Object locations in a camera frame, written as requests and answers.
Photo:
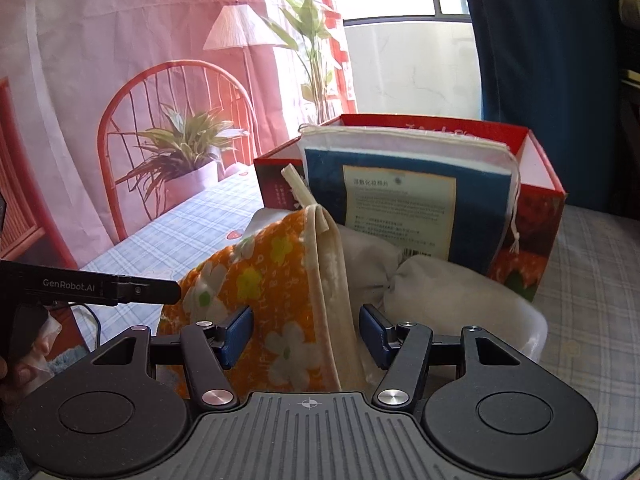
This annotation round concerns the printed pink wall cloth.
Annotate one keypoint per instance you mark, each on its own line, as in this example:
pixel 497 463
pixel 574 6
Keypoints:
pixel 125 60

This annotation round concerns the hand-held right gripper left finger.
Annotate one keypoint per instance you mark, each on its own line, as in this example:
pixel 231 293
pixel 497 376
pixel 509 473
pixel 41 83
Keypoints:
pixel 239 335

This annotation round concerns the white soft cloth bundle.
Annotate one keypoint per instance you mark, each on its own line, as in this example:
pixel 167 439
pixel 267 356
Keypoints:
pixel 450 290

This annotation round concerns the plaid bed sheet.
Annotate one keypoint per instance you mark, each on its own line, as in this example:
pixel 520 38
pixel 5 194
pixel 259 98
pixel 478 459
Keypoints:
pixel 590 310

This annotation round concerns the window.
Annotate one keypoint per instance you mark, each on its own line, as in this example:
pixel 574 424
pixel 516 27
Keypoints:
pixel 405 60

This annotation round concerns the orange floral towel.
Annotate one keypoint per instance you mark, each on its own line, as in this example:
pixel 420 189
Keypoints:
pixel 280 300

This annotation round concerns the pale cloth bundle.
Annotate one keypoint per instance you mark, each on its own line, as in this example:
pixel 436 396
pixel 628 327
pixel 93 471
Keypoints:
pixel 630 5

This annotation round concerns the person's left hand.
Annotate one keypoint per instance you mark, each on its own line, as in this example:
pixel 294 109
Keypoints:
pixel 30 365

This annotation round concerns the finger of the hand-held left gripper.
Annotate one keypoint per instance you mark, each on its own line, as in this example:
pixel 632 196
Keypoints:
pixel 150 290

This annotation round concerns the red cardboard box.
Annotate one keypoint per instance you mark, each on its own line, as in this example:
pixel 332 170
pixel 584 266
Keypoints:
pixel 535 220

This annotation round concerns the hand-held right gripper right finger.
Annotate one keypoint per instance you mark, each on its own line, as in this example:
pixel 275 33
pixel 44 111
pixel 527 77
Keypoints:
pixel 372 335

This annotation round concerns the dark blue curtain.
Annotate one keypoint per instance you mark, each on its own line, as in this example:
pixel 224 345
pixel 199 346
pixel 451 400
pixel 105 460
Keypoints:
pixel 540 60

